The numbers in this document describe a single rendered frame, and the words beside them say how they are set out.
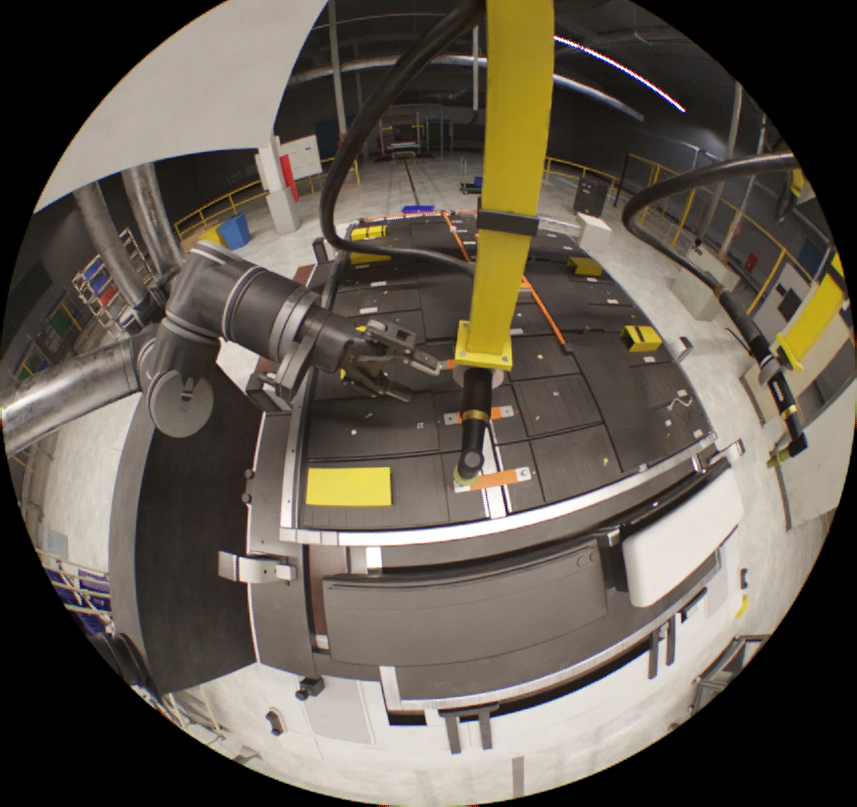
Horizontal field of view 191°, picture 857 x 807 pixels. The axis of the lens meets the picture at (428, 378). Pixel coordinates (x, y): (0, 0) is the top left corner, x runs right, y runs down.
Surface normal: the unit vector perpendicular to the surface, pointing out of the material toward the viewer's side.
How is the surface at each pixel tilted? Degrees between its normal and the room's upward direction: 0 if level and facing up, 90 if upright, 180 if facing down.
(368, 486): 0
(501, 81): 90
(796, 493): 90
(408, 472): 0
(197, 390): 90
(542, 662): 0
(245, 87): 90
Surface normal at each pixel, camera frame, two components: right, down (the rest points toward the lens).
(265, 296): 0.39, -0.14
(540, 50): -0.16, 0.81
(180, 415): 0.88, 0.37
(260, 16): 0.52, 0.69
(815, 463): -0.99, 0.11
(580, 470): -0.03, -0.58
